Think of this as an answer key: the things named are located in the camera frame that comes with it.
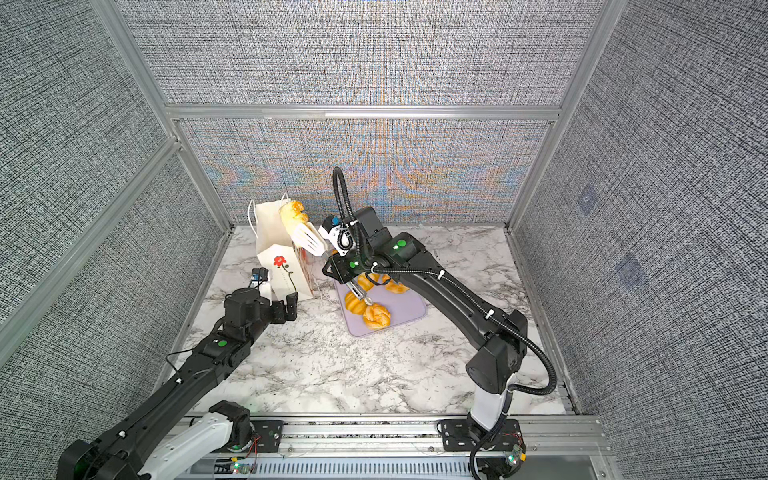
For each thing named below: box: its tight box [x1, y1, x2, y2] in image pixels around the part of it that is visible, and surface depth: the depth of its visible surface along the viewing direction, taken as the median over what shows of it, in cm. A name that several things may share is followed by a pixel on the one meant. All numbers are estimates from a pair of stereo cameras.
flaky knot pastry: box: [363, 303, 391, 331], surface depth 92 cm
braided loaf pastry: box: [280, 200, 309, 236], surface depth 70 cm
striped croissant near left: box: [344, 291, 367, 316], surface depth 95 cm
